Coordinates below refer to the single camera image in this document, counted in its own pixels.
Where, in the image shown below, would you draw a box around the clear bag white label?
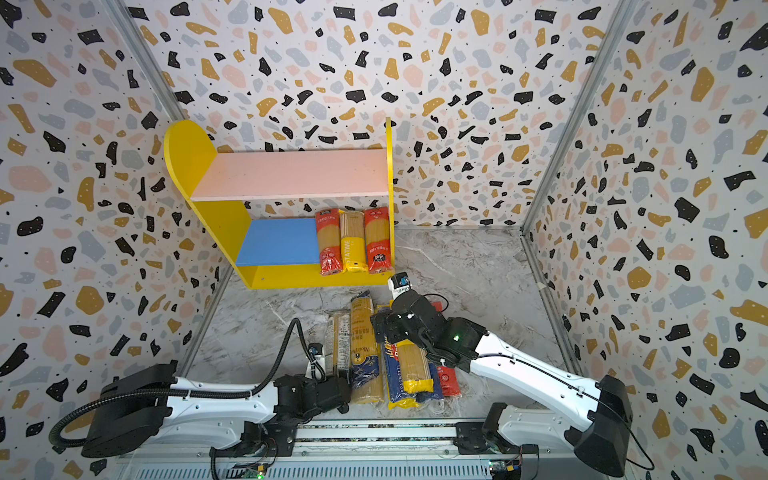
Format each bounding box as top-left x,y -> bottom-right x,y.
328,310 -> 352,380

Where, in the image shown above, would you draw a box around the yellow shelf pink blue boards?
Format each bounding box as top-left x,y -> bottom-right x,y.
164,120 -> 394,290

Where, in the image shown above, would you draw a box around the metal base rail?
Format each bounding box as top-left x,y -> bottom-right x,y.
109,420 -> 601,479

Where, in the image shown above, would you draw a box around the black corrugated cable conduit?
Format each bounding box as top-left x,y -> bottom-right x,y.
49,317 -> 328,448

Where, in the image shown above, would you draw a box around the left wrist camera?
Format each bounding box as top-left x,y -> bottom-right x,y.
308,342 -> 327,371

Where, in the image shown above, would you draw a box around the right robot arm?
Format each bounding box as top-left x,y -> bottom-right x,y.
371,290 -> 633,478

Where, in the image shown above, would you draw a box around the blue Barilla spaghetti bag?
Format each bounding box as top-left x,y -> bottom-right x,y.
376,304 -> 421,410

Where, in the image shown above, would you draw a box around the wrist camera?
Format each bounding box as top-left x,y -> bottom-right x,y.
388,272 -> 411,298
308,342 -> 327,371

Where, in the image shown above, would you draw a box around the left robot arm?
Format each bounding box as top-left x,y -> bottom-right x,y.
81,363 -> 351,458

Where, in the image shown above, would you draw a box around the clear spaghetti bag Chinese text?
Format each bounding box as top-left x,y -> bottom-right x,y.
350,291 -> 384,404

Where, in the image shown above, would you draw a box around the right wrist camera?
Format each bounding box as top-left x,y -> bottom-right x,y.
388,272 -> 411,298

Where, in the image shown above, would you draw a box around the red spaghetti bag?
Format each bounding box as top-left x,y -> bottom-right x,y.
364,207 -> 393,274
315,208 -> 343,276
437,366 -> 461,398

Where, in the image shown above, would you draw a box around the yellow Pastatime bag tall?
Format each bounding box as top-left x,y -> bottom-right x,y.
340,211 -> 368,273

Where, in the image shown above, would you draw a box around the blue-top spaghetti bag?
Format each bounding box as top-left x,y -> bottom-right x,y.
417,362 -> 444,403

